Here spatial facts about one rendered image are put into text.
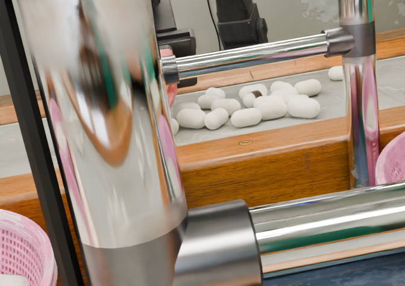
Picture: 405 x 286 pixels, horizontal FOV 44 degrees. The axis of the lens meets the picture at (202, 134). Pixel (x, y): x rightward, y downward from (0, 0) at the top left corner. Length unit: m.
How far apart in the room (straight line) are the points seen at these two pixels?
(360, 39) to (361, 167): 0.09
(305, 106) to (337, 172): 0.14
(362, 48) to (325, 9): 2.36
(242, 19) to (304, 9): 1.74
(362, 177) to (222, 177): 0.10
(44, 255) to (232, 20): 0.74
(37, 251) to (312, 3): 2.46
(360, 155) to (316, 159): 0.04
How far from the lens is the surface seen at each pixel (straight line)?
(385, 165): 0.33
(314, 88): 0.61
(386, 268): 0.40
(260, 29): 0.98
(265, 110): 0.53
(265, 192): 0.39
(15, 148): 0.62
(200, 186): 0.38
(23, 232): 0.33
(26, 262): 0.33
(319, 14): 2.70
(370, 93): 0.37
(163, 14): 0.56
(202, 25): 2.61
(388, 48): 0.81
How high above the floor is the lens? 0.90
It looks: 17 degrees down
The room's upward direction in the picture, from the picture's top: 9 degrees counter-clockwise
